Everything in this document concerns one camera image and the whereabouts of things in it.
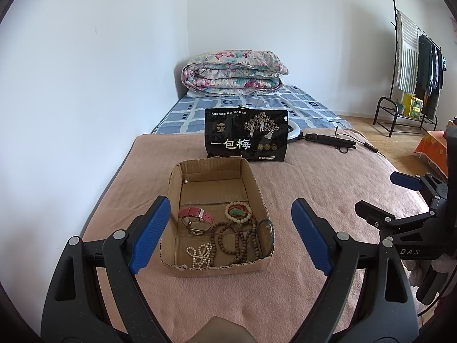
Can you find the orange patterned box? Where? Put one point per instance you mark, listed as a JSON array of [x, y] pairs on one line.
[[430, 146]]

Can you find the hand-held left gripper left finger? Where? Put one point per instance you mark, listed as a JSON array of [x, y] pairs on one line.
[[151, 232]]

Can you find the folded floral quilt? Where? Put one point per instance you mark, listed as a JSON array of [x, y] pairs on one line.
[[232, 71]]

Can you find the yellow box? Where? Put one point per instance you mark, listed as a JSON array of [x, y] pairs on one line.
[[414, 105]]

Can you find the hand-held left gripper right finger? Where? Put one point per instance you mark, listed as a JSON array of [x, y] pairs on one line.
[[309, 232]]

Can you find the black metal clothes rack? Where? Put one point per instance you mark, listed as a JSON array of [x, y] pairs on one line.
[[387, 97]]

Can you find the striped hanging cloth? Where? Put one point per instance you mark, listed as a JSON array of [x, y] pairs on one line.
[[407, 53]]

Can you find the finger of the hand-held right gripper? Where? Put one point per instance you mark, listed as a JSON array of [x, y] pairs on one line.
[[405, 181], [378, 218]]

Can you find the black snack bag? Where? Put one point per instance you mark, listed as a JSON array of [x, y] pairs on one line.
[[232, 128]]

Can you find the cardboard box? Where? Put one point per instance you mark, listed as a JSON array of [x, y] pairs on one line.
[[214, 189]]

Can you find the pink blanket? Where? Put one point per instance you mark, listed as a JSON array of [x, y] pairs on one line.
[[321, 178]]

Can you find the blue plaid bedsheet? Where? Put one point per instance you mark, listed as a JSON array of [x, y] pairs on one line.
[[185, 114]]

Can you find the dark hanging clothes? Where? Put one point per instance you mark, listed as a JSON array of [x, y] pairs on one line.
[[428, 71]]

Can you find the blue bangle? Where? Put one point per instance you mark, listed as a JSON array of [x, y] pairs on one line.
[[265, 219]]

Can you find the grey plush toy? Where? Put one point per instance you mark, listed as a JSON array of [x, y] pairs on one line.
[[415, 275]]

